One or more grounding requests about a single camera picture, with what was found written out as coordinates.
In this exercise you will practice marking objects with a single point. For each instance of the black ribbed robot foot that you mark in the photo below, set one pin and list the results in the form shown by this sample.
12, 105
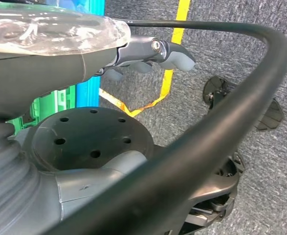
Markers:
217, 90
271, 116

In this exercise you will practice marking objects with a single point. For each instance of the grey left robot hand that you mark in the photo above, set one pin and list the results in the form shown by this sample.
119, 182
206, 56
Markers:
47, 74

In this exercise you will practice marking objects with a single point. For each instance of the green plastic folding crate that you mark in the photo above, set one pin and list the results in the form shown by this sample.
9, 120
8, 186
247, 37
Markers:
47, 105

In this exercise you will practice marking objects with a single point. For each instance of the blue metal shelf rack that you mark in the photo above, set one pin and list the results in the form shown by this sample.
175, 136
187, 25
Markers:
89, 94

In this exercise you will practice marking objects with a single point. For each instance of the dark round robot hip cover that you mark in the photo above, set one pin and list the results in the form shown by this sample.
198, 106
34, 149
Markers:
84, 136

